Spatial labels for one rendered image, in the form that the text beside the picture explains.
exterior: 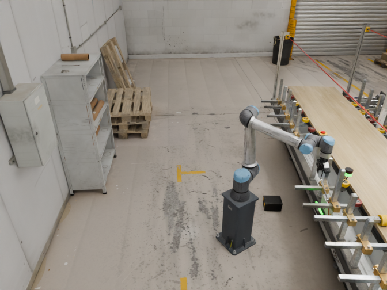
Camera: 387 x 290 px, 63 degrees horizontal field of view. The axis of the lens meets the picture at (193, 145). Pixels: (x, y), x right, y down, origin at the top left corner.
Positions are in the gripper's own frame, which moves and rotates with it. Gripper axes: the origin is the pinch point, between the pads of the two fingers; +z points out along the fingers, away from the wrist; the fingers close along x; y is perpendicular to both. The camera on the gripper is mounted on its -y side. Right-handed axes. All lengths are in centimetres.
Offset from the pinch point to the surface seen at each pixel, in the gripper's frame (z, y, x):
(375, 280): 3, -96, -3
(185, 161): 98, 169, 125
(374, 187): 8.2, -1.6, -45.9
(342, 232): 19.3, -42.4, -7.5
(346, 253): 28, -55, -8
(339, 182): -8.7, -17.3, -7.3
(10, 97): -67, 3, 247
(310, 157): 36, 87, -23
